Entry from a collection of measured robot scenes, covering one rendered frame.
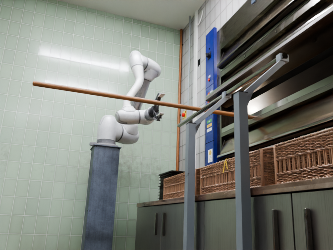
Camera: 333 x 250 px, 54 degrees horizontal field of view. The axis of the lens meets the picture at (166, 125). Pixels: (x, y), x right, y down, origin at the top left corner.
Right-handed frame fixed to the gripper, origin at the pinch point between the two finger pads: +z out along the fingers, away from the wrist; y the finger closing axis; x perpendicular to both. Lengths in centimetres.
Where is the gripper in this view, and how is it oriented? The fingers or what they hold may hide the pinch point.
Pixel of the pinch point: (162, 103)
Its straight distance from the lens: 216.2
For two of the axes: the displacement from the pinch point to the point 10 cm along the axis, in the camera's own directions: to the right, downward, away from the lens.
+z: 3.5, -2.5, -9.0
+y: -0.4, 9.6, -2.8
